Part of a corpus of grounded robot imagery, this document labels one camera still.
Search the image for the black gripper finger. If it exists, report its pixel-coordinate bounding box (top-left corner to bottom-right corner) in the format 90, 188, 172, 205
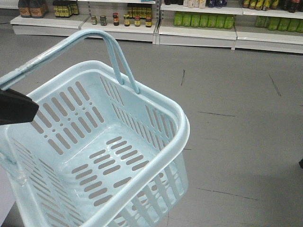
0, 88, 39, 125

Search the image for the light blue plastic basket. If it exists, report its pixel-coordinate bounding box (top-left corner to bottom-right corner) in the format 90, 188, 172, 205
0, 29, 190, 227

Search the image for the small green-lid jar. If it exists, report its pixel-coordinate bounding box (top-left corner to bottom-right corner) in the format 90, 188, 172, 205
90, 15, 98, 25

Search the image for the small grey-lid jar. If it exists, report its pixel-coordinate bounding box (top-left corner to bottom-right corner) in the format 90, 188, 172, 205
99, 15, 107, 26

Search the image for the red-lid sauce jar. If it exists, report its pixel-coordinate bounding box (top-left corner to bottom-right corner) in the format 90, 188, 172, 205
113, 13, 119, 26

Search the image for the yellow-label sauce jar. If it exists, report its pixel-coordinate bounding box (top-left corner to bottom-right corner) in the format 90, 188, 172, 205
124, 14, 130, 26

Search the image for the yellow-label small jar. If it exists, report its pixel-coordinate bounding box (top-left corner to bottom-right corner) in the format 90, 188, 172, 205
134, 16, 141, 27

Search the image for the dark sauce jar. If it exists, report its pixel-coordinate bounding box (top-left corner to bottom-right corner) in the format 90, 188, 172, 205
145, 17, 152, 27

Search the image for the green bottle row left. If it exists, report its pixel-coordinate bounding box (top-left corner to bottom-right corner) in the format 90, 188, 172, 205
173, 11, 236, 29

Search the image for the green bottle row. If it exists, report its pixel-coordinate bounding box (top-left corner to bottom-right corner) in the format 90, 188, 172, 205
173, 11, 236, 29
254, 16, 303, 33

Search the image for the green bottle row right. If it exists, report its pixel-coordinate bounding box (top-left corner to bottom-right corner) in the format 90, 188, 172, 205
254, 16, 303, 33

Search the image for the white store shelf unit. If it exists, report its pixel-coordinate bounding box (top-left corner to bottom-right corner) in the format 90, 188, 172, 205
10, 0, 303, 53

